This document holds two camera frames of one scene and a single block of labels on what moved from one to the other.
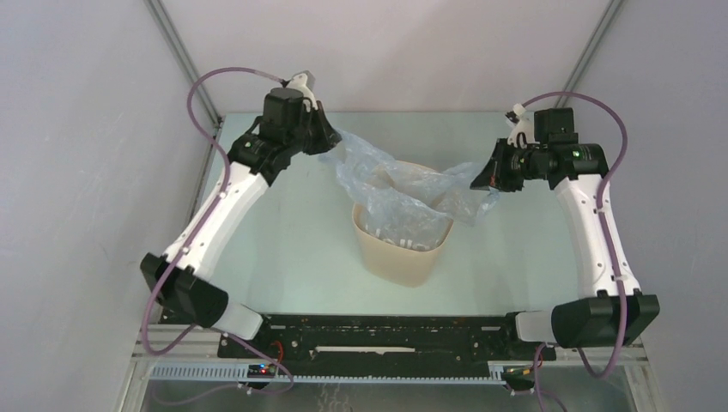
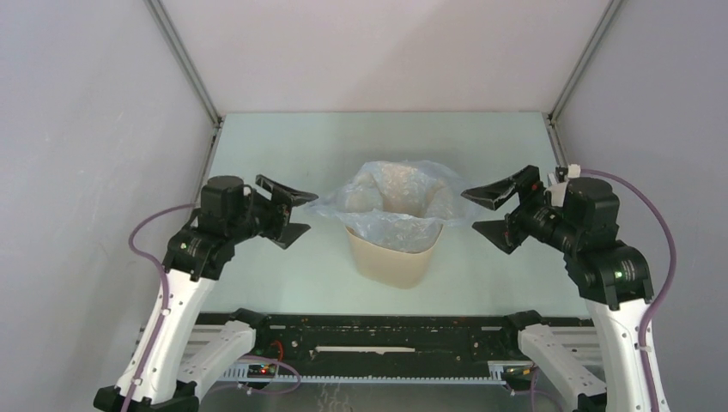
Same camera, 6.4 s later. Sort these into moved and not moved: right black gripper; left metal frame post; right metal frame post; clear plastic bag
Moved: right black gripper; clear plastic bag
Not moved: right metal frame post; left metal frame post
